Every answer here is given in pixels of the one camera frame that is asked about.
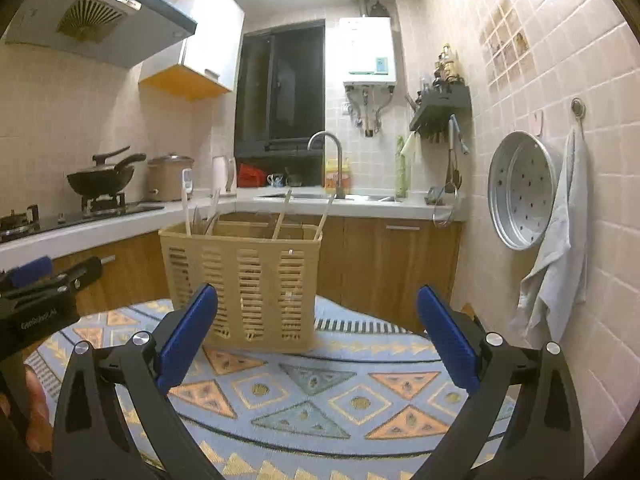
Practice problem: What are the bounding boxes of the blue patterned table mat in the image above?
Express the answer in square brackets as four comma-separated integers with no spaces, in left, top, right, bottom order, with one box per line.
[22,294,519,480]

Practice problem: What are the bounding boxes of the black wall shelf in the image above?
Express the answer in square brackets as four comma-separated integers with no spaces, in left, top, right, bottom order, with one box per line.
[409,84,472,136]

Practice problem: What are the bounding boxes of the person's left hand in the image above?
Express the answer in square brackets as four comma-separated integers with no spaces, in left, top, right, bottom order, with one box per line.
[21,364,53,454]

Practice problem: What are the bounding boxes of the patterned mug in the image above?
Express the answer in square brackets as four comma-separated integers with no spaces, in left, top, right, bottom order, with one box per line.
[267,174,285,188]

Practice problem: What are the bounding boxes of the red container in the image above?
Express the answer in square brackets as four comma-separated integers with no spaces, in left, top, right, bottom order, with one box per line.
[238,162,267,188]

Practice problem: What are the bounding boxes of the wooden chopstick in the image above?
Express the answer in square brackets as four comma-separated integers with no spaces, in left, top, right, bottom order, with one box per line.
[314,193,336,240]
[271,188,292,240]
[181,188,192,236]
[207,188,220,220]

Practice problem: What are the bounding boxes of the gas stove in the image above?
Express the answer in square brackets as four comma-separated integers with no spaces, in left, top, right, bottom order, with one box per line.
[1,193,164,243]

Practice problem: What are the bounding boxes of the clear spoon dark handle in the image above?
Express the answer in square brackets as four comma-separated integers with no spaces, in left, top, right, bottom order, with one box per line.
[204,212,220,235]

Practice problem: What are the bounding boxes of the white water heater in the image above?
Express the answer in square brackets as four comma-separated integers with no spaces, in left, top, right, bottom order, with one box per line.
[337,16,397,88]

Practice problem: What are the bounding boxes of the clear spoon grey handle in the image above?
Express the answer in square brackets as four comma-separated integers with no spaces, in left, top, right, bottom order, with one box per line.
[191,207,203,234]

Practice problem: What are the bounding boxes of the hanging kitchen utensils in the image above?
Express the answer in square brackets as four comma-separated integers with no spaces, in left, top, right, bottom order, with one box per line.
[425,114,469,206]

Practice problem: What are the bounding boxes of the yellow bottle by sink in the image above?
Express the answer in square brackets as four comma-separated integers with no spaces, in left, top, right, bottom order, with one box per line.
[324,158,352,194]

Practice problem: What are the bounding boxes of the white electric kettle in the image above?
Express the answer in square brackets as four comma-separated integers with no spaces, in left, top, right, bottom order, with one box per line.
[212,155,236,196]

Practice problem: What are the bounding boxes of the chrome sink faucet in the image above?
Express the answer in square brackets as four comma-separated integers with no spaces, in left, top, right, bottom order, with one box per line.
[306,130,347,201]

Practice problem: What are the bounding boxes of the wall hook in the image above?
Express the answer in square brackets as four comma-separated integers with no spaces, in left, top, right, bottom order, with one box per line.
[570,98,586,124]

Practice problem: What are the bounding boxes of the black wok with lid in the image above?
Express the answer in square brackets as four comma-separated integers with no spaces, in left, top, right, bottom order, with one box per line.
[66,146,146,200]

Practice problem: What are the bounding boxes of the beige slotted utensil basket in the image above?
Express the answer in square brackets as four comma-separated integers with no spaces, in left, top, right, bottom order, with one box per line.
[158,220,322,353]

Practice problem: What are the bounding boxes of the green bottle brush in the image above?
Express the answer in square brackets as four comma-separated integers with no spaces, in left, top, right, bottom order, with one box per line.
[395,136,408,198]

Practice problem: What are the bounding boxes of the grey hanging towel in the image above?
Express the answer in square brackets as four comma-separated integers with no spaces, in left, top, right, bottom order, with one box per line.
[510,129,589,348]

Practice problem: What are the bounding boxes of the round metal steamer tray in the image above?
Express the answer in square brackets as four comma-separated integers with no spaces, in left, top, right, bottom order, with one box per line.
[487,131,561,252]

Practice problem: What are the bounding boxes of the beige rice cooker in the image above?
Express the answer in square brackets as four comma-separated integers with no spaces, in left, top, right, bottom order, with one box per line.
[146,153,194,202]

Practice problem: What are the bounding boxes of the dark window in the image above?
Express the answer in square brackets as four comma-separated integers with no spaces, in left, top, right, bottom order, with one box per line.
[234,21,326,186]

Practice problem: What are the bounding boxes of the white wall cabinet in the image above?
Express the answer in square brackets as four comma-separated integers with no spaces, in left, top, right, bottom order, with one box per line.
[139,0,245,101]

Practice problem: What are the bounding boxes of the range hood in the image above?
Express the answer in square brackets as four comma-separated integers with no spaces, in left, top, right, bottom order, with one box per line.
[3,0,196,68]

